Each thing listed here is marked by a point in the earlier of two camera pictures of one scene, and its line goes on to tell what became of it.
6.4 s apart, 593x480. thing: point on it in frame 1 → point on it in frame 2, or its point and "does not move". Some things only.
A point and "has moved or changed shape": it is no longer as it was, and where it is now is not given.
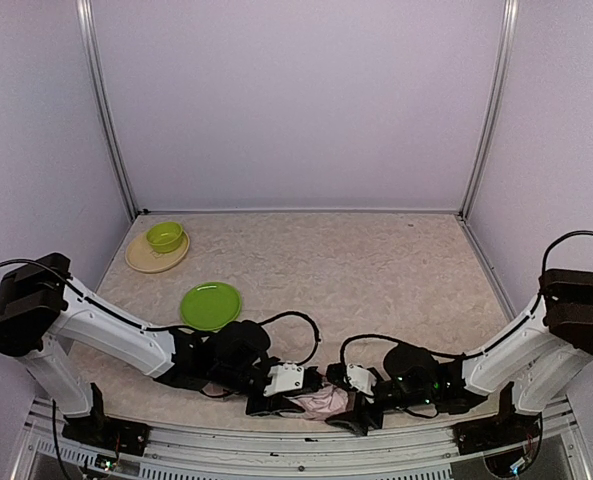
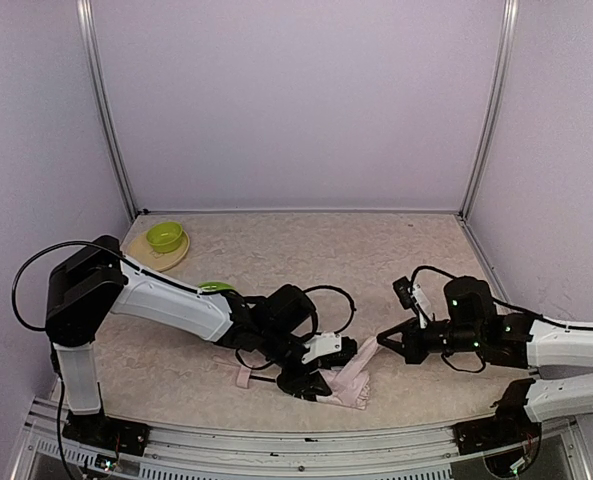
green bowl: x=164 y=237 does not move
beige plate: x=140 y=256 does not move
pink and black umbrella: x=323 y=402 has moved or changed shape
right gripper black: x=358 y=409 → x=414 y=343
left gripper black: x=267 y=405 → x=296 y=376
